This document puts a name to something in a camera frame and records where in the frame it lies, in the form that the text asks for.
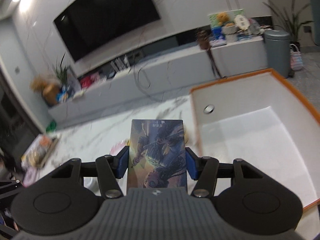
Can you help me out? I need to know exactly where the teddy bear plush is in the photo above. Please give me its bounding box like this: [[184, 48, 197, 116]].
[[216, 12, 230, 26]]

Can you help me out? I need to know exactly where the round paper fan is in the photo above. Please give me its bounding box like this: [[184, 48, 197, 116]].
[[234, 14, 250, 31]]

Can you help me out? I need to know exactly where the gold vase with dried flowers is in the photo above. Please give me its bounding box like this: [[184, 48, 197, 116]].
[[30, 76, 60, 106]]

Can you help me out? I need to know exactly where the illustrated card box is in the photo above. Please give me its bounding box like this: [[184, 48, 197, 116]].
[[127, 119, 187, 189]]

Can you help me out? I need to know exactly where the brown leather camera bag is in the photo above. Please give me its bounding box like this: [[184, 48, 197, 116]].
[[197, 30, 211, 50]]

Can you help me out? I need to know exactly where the large black television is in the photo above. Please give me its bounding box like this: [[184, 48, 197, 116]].
[[54, 0, 161, 62]]

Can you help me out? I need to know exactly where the red gift box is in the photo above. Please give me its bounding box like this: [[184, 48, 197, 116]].
[[80, 75, 99, 89]]

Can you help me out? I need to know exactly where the black power cable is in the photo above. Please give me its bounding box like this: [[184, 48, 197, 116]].
[[132, 55, 166, 103]]

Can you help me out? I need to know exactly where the white marble tv console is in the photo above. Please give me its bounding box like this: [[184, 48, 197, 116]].
[[49, 37, 267, 127]]

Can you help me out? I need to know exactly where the orange cardboard storage box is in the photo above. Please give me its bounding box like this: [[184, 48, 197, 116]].
[[190, 69, 319, 210]]

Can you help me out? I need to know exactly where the grey pedal trash bin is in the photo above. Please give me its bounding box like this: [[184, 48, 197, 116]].
[[264, 30, 291, 78]]

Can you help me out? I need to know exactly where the pink round compact mirror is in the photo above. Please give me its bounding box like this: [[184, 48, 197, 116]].
[[110, 139, 130, 156]]

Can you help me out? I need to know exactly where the white wifi router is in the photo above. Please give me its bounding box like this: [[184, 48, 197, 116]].
[[110, 55, 131, 73]]

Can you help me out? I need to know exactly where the left potted grass plant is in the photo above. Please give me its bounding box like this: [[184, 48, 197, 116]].
[[54, 53, 71, 86]]

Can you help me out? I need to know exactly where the snack tray on table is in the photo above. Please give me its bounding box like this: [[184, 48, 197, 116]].
[[21, 134, 60, 171]]

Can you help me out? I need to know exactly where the woven pastel basket bag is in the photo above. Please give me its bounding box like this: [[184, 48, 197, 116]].
[[290, 43, 304, 71]]

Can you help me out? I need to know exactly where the long-leaf potted plant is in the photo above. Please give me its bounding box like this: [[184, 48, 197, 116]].
[[263, 0, 313, 49]]

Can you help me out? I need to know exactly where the green illustrated poster board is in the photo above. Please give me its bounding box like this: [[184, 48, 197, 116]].
[[208, 9, 245, 30]]

